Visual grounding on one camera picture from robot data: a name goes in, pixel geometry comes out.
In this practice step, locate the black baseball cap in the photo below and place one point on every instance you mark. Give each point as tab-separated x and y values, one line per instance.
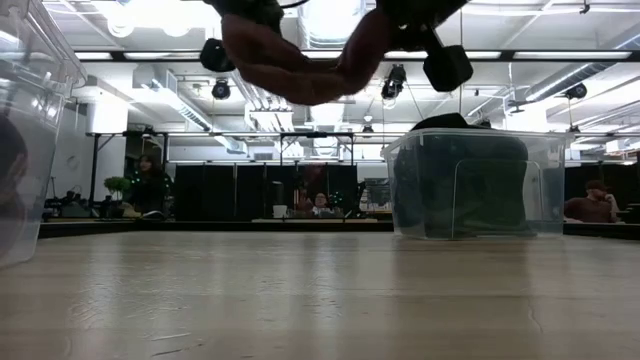
430	175

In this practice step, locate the white ventilation duct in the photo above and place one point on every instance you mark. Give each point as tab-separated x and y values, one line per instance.
175	100

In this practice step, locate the black workstation frame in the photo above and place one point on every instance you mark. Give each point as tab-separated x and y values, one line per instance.
250	134

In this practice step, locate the black ceiling spotlight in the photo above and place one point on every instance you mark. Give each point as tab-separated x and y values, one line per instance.
221	90
576	91
394	82

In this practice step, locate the white cup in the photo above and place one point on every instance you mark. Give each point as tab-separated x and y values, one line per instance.
280	211

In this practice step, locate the black overhead rail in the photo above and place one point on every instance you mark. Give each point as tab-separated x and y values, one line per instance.
550	55

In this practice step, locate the dark green baseball cap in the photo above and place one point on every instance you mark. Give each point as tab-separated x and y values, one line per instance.
500	210

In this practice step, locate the maroon baseball cap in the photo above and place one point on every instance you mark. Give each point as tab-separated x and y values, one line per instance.
10	165
300	80

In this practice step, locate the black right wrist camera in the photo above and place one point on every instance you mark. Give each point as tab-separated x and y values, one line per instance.
447	67

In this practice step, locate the potted green background plant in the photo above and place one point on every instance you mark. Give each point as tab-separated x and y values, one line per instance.
117	186

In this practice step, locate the clear plastic bin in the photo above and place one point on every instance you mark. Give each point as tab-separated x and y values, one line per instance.
50	150
552	190

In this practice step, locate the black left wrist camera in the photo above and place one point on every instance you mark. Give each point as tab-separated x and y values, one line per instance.
216	56

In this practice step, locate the person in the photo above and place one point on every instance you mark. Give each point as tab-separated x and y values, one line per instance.
592	207
320	205
149	192

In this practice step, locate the black partition panels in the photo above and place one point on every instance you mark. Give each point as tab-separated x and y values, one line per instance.
225	192

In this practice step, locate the black aluminium table frame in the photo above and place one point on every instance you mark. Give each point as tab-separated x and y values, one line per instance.
200	229

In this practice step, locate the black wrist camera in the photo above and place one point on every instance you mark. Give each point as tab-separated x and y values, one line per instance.
216	56
447	67

